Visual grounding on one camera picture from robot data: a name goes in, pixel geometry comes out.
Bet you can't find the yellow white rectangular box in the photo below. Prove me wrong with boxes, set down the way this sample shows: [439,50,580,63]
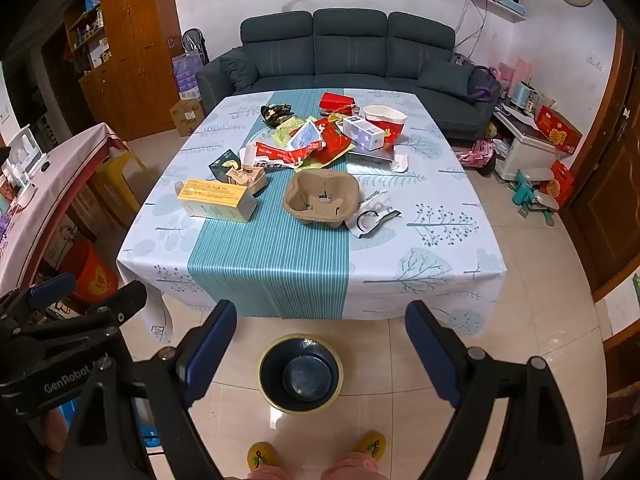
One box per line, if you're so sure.
[177,179,257,223]

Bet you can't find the white black plastic wrapper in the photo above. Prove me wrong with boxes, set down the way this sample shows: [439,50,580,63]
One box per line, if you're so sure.
[346,191,400,238]

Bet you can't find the small brown cardboard box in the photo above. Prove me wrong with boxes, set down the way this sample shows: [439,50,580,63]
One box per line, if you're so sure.
[227,166,268,195]

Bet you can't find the dark green small box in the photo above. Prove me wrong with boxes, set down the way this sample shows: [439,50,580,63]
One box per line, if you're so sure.
[208,150,242,183]

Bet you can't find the brown paper cup tray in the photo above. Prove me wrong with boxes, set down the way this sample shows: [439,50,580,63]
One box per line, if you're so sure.
[282,169,360,229]

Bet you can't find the red white snack wrapper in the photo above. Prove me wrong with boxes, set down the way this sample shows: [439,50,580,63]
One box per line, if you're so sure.
[242,141,324,169]

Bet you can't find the silver earplugs box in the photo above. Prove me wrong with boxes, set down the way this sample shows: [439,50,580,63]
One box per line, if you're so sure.
[347,145,409,174]

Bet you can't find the yellow green plastic bag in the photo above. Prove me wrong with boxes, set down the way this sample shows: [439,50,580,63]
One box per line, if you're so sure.
[271,117,323,151]

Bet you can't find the red snack bag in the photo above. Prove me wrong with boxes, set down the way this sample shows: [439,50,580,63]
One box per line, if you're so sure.
[307,118,352,168]

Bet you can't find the black gold wrapper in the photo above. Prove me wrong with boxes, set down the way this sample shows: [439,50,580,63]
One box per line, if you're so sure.
[260,104,294,129]

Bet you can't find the white blue small carton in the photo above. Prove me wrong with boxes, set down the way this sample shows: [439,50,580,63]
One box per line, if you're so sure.
[342,116,385,152]

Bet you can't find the red white paper bucket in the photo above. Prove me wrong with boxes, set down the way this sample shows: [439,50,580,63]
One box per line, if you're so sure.
[361,104,408,148]

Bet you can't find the red gift box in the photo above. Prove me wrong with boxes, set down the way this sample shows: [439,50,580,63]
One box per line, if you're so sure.
[319,92,356,116]

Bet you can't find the pink cloth side table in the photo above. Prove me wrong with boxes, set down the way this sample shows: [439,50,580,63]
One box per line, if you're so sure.
[1,122,126,294]

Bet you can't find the dark bin with yellow rim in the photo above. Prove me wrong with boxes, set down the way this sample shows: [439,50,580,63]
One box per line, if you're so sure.
[258,334,344,415]

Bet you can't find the right yellow slipper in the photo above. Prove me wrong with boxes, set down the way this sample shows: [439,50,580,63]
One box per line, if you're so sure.
[352,430,386,463]

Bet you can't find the yellow slipper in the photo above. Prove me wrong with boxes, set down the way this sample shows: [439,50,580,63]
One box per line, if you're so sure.
[352,430,386,463]
[246,442,281,472]

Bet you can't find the yellow plastic stool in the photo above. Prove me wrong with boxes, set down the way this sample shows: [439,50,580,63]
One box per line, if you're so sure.
[91,145,156,229]

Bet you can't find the white appliance on table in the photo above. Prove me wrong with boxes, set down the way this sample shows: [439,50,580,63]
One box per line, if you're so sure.
[4,126,49,188]

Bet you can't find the left yellow slipper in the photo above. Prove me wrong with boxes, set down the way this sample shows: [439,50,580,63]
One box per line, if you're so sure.
[246,442,281,472]

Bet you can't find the pink trouser legs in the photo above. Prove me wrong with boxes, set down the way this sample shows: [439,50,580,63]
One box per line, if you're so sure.
[246,450,388,480]

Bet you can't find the teal toy scooter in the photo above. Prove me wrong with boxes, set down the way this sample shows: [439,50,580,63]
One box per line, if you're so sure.
[510,168,560,228]

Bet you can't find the cardboard box on floor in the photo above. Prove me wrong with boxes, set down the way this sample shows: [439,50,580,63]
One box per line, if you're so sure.
[170,99,205,136]

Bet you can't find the pink patterned bag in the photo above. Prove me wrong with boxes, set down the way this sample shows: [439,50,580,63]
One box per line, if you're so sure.
[454,140,496,172]

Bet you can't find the white low cabinet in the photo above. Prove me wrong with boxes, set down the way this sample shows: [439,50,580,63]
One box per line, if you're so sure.
[491,107,558,181]

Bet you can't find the purple package stack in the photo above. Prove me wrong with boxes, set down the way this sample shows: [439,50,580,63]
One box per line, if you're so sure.
[172,51,203,100]

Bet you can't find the red gift carton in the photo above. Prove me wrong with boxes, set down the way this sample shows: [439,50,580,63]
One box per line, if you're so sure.
[535,105,582,155]

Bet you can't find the wooden cabinet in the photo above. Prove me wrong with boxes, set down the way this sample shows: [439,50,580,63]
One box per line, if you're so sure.
[63,0,183,141]

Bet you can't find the dark green sofa cushion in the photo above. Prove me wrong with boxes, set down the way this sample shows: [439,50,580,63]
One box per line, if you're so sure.
[416,58,474,98]

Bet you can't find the dark green three-seat sofa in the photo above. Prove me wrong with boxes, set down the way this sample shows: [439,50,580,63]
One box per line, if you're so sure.
[196,8,501,141]

